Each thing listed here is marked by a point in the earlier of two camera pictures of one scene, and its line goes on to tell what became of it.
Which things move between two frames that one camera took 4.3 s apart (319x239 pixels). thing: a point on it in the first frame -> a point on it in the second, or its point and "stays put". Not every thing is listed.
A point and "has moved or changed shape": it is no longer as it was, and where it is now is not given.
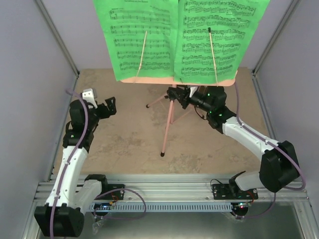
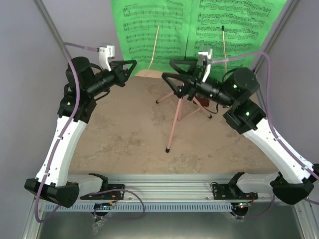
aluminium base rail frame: (175, 206) stays put
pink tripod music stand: (170, 81) -> (179, 118)
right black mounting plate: (225, 191) stays put
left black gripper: (111, 107) -> (122, 76)
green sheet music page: (142, 36) has moved or changed shape
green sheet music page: (213, 38) has moved or changed shape
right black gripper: (183, 98) -> (191, 83)
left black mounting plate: (114, 195) stays put
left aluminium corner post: (66, 53) stays put
